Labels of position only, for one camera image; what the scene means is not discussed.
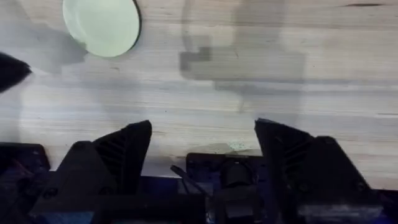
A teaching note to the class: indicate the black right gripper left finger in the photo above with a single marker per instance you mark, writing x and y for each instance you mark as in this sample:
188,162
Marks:
124,155

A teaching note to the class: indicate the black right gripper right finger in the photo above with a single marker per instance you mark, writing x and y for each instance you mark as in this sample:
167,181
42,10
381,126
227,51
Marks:
298,161

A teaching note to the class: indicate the pale green round plate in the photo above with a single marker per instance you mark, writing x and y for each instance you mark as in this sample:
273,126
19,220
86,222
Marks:
102,26

